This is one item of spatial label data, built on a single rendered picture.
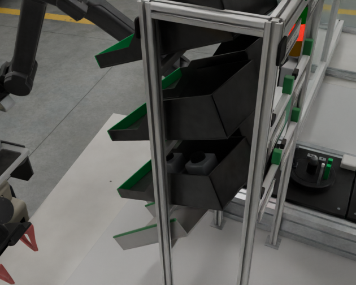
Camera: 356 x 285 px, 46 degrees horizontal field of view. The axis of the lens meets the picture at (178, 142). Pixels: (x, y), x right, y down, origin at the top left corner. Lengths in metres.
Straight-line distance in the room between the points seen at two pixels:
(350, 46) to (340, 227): 1.33
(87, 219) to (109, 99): 2.19
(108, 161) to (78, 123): 1.72
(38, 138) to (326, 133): 2.12
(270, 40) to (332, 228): 0.78
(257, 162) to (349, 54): 1.70
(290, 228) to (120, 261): 0.49
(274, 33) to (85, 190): 1.05
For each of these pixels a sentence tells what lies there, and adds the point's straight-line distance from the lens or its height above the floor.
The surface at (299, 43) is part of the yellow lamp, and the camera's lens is 1.30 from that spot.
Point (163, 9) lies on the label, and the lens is 0.56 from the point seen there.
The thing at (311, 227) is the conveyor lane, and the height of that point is 0.93.
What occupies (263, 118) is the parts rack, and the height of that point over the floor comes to 1.52.
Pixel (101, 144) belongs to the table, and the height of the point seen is 0.86.
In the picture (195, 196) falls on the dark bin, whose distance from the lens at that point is 0.76.
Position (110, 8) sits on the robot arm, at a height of 1.47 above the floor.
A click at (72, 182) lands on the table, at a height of 0.86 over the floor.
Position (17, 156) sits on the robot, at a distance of 1.36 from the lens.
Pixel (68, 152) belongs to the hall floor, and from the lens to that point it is 2.99.
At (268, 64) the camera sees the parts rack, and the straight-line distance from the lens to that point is 0.54.
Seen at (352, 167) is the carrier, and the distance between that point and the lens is 1.38.
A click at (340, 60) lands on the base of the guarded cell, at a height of 0.86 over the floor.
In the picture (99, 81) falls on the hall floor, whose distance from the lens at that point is 3.72.
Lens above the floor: 1.86
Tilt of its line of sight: 39 degrees down
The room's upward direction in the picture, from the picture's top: 2 degrees counter-clockwise
